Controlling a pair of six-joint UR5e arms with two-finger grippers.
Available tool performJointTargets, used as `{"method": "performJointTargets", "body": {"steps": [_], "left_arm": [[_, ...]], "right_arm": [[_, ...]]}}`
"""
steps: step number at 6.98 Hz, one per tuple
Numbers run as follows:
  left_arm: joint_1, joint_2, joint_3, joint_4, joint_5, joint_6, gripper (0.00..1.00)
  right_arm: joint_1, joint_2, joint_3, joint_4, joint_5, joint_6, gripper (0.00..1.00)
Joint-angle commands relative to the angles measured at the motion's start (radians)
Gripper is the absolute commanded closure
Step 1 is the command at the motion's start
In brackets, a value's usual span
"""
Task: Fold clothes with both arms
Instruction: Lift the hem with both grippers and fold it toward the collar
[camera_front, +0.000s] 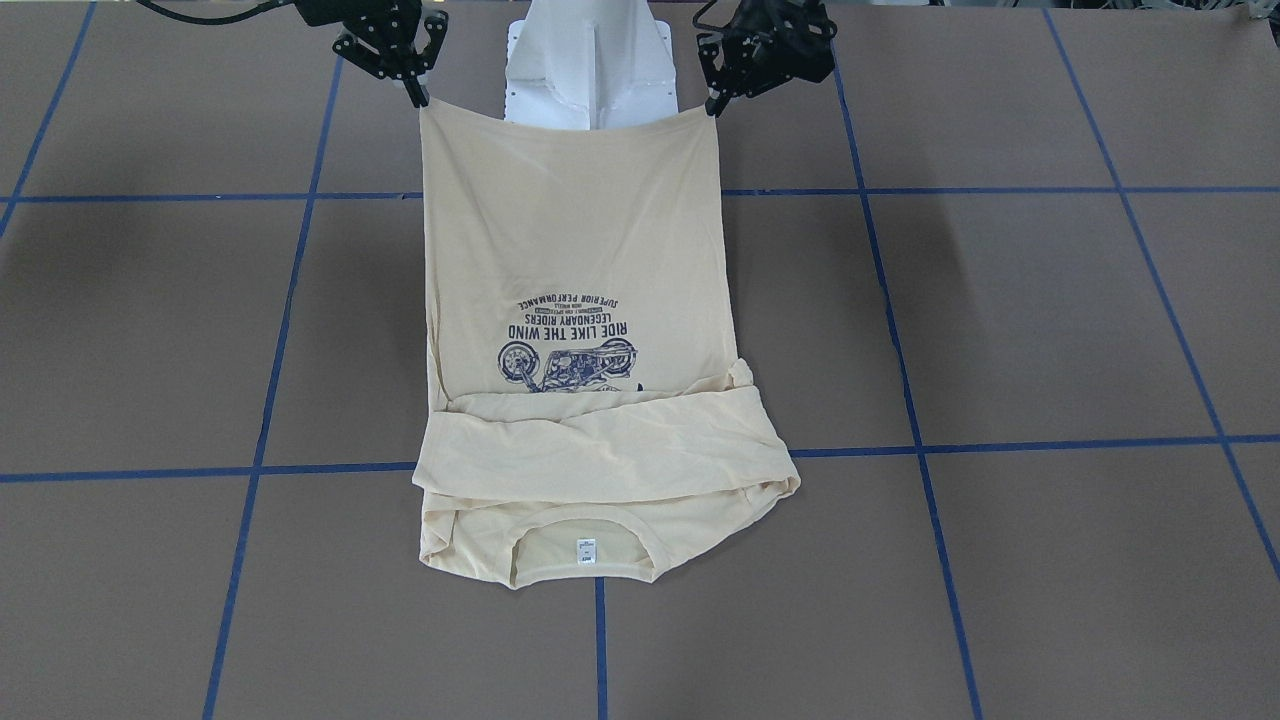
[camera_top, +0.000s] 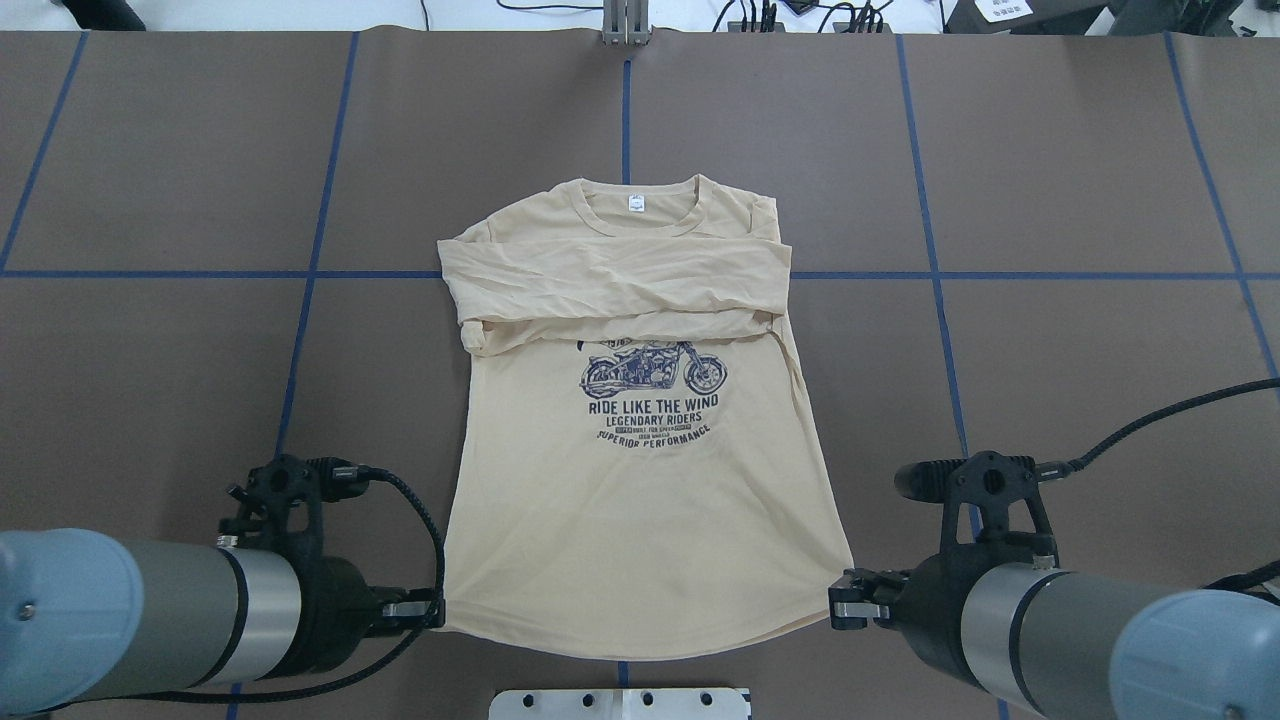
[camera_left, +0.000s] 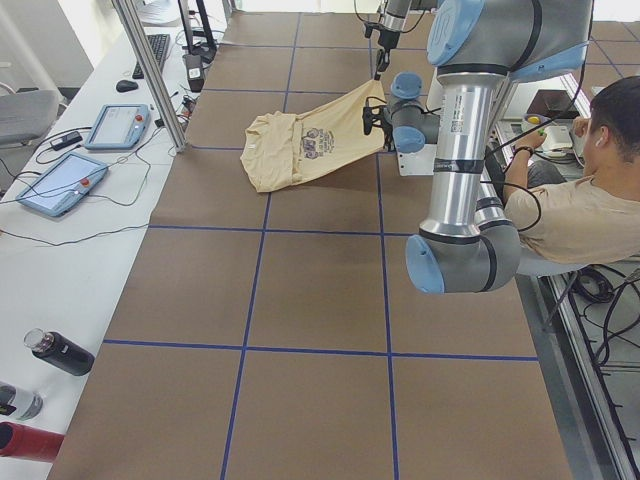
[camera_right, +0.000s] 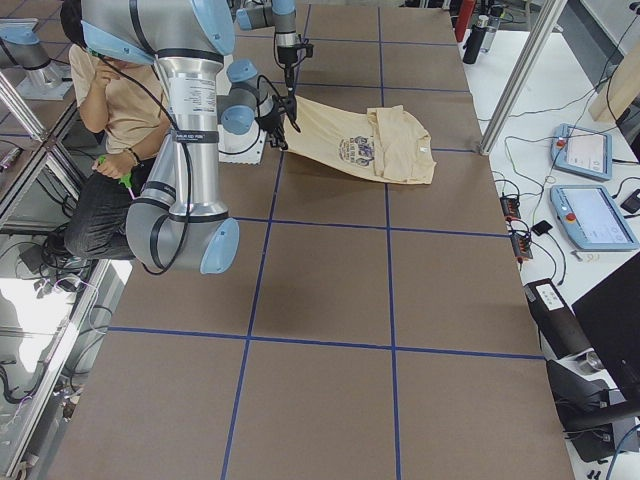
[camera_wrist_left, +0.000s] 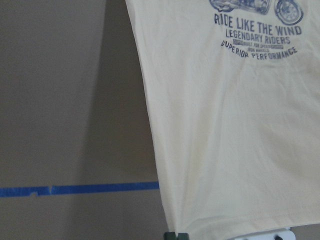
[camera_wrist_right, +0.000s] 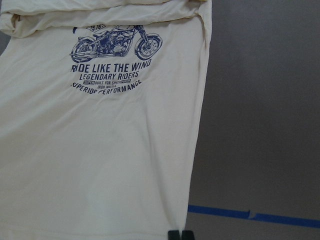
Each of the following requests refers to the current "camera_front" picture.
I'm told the cream long-sleeve printed shirt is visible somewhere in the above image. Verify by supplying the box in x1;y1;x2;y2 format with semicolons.
412;100;801;589

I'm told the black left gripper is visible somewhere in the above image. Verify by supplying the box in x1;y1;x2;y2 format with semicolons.
694;1;838;118

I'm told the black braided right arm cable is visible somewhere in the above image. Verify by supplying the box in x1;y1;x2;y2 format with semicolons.
136;0;301;26

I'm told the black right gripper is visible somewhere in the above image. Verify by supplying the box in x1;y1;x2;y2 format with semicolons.
296;1;449;109

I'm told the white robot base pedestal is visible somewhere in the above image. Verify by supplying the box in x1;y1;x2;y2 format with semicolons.
504;1;678;129

